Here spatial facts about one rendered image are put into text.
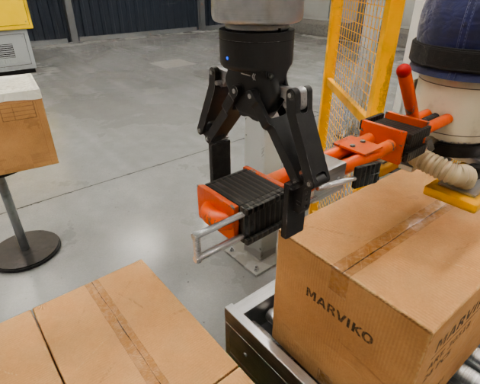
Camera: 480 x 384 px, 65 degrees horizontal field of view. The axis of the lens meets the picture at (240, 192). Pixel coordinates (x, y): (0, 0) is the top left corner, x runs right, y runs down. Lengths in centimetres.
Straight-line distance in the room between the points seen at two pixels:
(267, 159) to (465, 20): 130
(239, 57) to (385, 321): 62
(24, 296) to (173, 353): 135
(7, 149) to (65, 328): 113
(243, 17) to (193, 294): 186
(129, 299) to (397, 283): 88
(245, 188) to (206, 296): 167
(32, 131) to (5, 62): 571
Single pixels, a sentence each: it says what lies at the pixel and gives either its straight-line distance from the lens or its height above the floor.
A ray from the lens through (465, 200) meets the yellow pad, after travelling 81.
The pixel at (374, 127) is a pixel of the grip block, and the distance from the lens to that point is 69.
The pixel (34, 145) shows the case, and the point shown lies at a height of 74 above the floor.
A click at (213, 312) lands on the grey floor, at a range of 203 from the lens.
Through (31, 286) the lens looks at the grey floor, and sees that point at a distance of 244.
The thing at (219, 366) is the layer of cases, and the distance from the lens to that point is 116.
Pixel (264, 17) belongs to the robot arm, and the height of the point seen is 146.
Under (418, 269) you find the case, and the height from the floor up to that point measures 95.
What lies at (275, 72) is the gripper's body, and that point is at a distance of 38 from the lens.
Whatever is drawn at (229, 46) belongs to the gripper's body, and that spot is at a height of 144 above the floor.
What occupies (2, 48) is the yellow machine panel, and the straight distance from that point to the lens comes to 782.
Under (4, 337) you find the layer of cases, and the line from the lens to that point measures 141.
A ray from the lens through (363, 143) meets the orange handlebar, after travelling 64.
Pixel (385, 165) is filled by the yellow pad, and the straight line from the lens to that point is 88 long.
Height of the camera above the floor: 149
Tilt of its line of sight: 30 degrees down
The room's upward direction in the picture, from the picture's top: straight up
